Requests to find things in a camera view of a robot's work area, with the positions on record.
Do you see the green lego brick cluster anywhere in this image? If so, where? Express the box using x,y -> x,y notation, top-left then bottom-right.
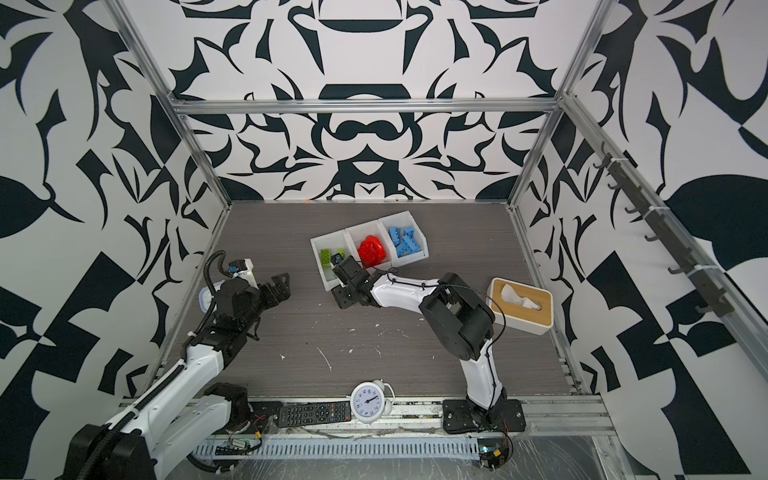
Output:
320,248 -> 347,269

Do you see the blue lego brick cluster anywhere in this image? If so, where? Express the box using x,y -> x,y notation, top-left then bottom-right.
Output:
388,227 -> 422,258

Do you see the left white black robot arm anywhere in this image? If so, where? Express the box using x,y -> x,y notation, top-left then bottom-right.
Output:
62,273 -> 291,479

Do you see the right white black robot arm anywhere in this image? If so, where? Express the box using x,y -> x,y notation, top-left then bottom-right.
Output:
331,254 -> 506,418

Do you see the middle white bin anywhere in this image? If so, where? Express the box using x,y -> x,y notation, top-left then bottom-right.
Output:
346,220 -> 395,271

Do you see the white bin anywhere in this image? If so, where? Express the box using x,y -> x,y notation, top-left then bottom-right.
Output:
378,211 -> 429,267
346,220 -> 395,271
310,229 -> 359,291

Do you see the left white bin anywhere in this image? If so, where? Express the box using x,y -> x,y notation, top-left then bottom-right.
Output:
310,229 -> 359,291

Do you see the light blue lidded container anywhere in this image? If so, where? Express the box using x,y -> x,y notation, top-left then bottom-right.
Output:
198,287 -> 214,313

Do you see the right white bin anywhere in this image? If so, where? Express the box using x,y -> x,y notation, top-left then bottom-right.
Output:
378,211 -> 429,267

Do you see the white analog clock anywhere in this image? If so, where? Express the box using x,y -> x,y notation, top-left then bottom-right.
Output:
350,380 -> 395,424

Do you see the black remote control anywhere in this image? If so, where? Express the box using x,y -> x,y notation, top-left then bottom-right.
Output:
276,401 -> 352,428

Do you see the white box wooden lid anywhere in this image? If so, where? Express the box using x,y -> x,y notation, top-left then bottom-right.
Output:
486,277 -> 554,336

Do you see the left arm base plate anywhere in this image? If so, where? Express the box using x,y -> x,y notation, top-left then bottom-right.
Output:
224,401 -> 284,435

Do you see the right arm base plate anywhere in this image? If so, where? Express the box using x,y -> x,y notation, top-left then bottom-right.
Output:
442,398 -> 527,434

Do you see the white cable duct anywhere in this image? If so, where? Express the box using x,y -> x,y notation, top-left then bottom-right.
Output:
193,437 -> 481,461

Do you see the aluminium frame rail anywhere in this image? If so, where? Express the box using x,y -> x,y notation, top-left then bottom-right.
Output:
171,98 -> 557,115

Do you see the black wall hook rail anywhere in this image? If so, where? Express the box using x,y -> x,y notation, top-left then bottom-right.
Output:
595,153 -> 735,318

